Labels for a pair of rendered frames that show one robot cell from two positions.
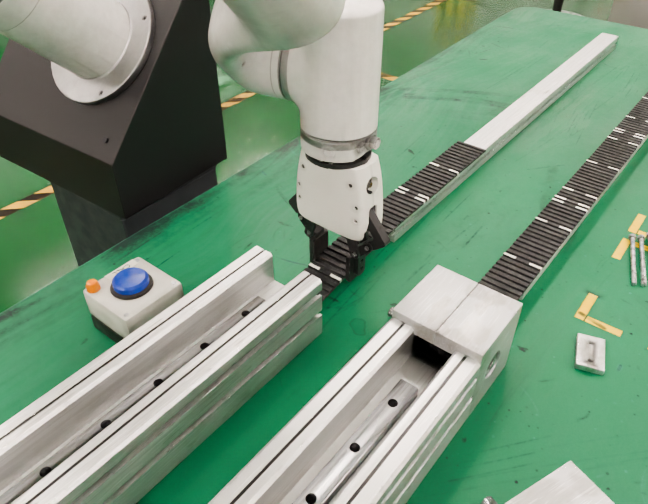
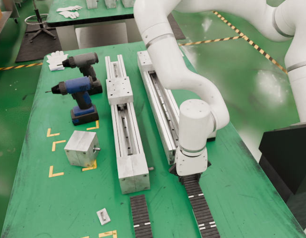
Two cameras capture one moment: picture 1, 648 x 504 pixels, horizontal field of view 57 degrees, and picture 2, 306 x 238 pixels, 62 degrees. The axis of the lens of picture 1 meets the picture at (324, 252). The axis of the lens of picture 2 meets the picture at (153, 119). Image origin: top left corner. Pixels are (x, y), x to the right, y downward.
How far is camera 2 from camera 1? 1.04 m
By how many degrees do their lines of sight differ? 89
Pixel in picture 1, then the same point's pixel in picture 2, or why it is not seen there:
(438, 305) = (136, 161)
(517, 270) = (140, 218)
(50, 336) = not seen: hidden behind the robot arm
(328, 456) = (131, 136)
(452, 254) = (171, 223)
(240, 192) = (259, 184)
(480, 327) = (122, 163)
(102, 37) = (300, 110)
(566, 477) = (86, 148)
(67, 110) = not seen: hidden behind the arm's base
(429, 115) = not seen: outside the picture
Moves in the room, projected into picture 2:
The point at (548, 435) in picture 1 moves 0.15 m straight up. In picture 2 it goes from (100, 184) to (92, 157)
